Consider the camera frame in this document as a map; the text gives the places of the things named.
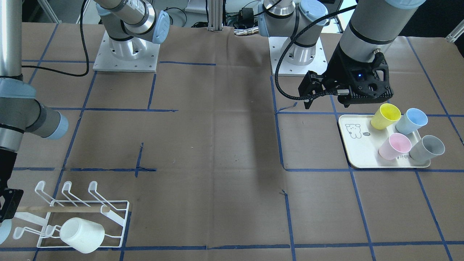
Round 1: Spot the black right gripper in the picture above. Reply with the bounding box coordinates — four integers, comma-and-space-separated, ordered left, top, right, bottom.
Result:
0, 149, 24, 222

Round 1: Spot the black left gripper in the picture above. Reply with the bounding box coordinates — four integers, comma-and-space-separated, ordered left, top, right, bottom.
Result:
323, 46, 393, 107

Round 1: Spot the light blue plastic cup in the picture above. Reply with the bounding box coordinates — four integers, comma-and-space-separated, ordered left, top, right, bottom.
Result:
395, 108, 428, 135
0, 219, 13, 244

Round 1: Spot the white plastic cup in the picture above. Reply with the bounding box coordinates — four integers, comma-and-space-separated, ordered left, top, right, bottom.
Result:
59, 217, 105, 254

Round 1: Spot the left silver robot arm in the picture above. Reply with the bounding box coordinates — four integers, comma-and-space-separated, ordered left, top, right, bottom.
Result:
257, 0, 424, 109

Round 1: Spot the yellow plastic cup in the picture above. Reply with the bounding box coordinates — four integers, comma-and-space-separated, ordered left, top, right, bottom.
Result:
370, 103, 401, 129

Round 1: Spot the pink plastic cup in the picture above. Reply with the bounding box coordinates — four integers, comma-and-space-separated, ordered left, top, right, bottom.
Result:
378, 133, 412, 160

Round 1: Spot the grey plastic cup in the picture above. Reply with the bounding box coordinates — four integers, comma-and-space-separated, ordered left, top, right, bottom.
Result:
409, 135, 446, 162

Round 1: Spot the cream serving tray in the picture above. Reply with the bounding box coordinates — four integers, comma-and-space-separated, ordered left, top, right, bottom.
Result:
338, 115, 431, 169

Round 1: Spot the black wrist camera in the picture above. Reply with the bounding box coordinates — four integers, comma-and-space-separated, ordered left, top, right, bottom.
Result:
298, 71, 326, 109

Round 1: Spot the white wire cup rack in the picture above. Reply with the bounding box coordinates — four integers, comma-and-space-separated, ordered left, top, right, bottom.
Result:
10, 181, 131, 250

